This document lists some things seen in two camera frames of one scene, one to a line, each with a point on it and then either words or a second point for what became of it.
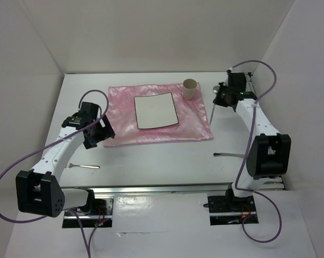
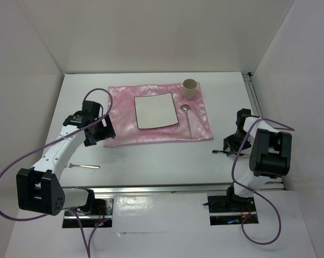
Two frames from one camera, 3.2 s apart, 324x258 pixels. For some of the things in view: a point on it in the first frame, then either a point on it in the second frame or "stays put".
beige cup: (189, 88) stays put
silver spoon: (215, 89) -> (186, 107)
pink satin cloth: (193, 124) stays put
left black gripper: (105, 132) stays put
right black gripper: (217, 100) -> (228, 143)
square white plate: (155, 110) stays put
